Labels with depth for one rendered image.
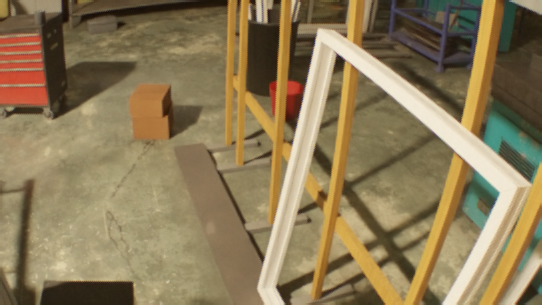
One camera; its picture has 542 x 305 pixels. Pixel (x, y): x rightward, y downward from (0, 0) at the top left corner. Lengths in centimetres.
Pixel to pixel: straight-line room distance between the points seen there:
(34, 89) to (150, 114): 128
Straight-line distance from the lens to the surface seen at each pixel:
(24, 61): 450
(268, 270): 251
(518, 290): 282
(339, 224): 226
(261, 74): 472
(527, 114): 290
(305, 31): 642
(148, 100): 394
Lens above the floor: 201
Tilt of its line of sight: 31 degrees down
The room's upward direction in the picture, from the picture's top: 3 degrees clockwise
